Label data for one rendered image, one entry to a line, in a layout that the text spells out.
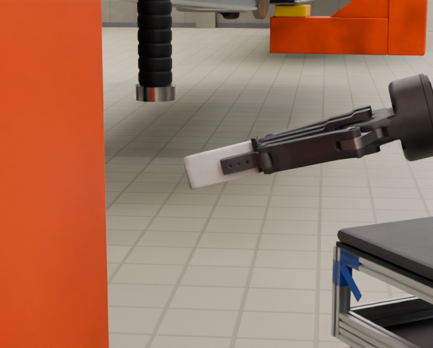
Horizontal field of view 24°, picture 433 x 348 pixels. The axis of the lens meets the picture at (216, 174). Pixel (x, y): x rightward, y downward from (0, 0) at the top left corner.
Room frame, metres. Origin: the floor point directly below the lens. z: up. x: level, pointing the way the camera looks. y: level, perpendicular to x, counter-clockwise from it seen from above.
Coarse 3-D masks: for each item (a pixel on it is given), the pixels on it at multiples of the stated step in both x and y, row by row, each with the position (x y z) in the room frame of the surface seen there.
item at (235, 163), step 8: (248, 152) 0.91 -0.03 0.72; (256, 152) 0.90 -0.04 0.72; (224, 160) 0.91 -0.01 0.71; (232, 160) 0.91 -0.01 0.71; (240, 160) 0.90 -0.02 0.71; (248, 160) 0.90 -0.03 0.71; (256, 160) 0.90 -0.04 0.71; (264, 160) 0.88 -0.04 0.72; (272, 160) 0.88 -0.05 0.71; (224, 168) 0.91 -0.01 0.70; (232, 168) 0.91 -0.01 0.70; (240, 168) 0.90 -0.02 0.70; (248, 168) 0.90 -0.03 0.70
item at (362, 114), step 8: (360, 112) 0.89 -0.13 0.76; (368, 112) 0.89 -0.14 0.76; (336, 120) 0.89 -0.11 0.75; (344, 120) 0.89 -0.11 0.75; (352, 120) 0.89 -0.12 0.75; (360, 120) 0.89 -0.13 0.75; (320, 128) 0.90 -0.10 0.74; (328, 128) 0.89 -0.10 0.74; (256, 136) 0.91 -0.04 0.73; (296, 136) 0.90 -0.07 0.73; (304, 136) 0.90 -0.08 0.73; (256, 144) 0.90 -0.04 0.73; (368, 152) 0.89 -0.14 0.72; (376, 152) 0.89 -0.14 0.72
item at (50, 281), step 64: (0, 0) 0.33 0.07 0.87; (64, 0) 0.38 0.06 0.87; (0, 64) 0.33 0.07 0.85; (64, 64) 0.38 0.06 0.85; (0, 128) 0.33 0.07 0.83; (64, 128) 0.38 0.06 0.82; (0, 192) 0.32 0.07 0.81; (64, 192) 0.38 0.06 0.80; (0, 256) 0.32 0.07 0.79; (64, 256) 0.38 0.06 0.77; (0, 320) 0.32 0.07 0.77; (64, 320) 0.37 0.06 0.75
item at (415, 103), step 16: (400, 80) 0.90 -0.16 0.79; (416, 80) 0.88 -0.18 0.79; (400, 96) 0.87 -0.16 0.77; (416, 96) 0.87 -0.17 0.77; (432, 96) 0.87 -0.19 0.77; (384, 112) 0.91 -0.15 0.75; (400, 112) 0.87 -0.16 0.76; (416, 112) 0.86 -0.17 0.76; (432, 112) 0.86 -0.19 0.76; (336, 128) 0.89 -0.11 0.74; (368, 128) 0.87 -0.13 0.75; (384, 128) 0.87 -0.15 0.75; (400, 128) 0.86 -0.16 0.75; (416, 128) 0.86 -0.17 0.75; (432, 128) 0.86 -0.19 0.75; (368, 144) 0.87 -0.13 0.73; (416, 144) 0.87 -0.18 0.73; (432, 144) 0.87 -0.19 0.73
